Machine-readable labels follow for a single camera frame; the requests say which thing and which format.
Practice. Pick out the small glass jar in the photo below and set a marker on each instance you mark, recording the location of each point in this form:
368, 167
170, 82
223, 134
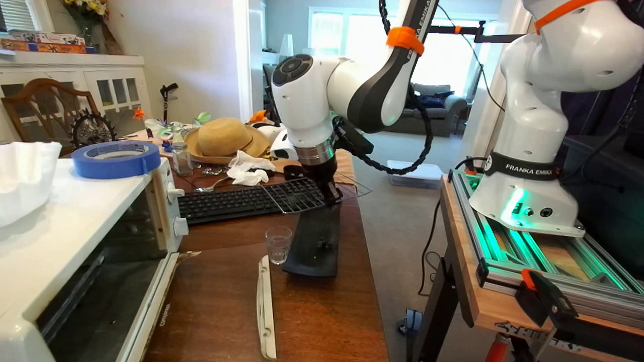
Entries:
182, 161

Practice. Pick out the metal wire oven rack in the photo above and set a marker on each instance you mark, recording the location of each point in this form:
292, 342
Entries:
298, 195

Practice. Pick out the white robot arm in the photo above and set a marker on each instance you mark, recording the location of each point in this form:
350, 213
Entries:
572, 47

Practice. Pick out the white fluted bowl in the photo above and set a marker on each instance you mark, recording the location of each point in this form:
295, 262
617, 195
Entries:
27, 172

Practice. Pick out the dark wooden chair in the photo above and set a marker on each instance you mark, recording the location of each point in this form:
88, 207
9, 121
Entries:
44, 109

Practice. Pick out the black computer keyboard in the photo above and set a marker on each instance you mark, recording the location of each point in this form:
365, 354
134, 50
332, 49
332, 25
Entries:
224, 205

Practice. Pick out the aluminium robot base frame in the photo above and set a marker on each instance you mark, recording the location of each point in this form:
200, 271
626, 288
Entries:
488, 262

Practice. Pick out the black gear sculpture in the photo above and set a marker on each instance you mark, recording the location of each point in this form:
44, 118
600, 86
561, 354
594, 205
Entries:
89, 130

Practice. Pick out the white mini toaster oven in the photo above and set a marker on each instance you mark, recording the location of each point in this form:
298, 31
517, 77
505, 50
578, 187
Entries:
88, 274

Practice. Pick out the black camera mount rod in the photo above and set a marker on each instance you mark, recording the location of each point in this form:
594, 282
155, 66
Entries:
477, 33

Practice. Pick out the blue tape roll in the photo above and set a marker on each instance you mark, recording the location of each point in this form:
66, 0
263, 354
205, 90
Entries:
118, 160

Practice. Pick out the white glass-door cabinet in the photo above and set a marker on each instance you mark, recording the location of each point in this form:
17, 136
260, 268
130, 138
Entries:
118, 86

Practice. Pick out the straw sun hat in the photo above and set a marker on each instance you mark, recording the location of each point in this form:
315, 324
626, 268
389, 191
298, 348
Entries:
220, 140

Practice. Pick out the small clear glass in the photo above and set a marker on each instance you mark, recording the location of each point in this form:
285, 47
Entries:
278, 245

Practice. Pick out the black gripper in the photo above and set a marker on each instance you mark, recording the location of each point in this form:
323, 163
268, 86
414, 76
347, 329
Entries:
323, 175

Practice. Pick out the white crumpled tissue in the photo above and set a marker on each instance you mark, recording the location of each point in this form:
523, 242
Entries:
246, 169

